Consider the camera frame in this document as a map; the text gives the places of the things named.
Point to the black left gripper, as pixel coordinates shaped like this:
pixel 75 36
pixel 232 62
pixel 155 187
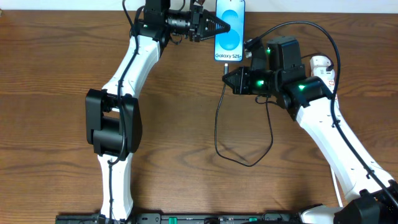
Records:
pixel 196 25

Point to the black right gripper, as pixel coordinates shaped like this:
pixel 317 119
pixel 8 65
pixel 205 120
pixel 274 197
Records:
pixel 244 81

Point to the blue Samsung Galaxy smartphone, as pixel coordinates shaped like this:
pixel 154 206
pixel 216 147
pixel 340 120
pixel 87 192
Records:
pixel 229 45

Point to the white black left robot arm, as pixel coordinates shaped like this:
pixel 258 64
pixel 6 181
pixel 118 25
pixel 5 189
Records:
pixel 113 118

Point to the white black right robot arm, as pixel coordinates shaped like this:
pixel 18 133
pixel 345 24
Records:
pixel 277 70

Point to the white power strip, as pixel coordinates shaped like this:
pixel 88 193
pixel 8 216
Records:
pixel 329 80

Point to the white USB wall charger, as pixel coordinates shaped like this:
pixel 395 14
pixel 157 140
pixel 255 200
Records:
pixel 322 67

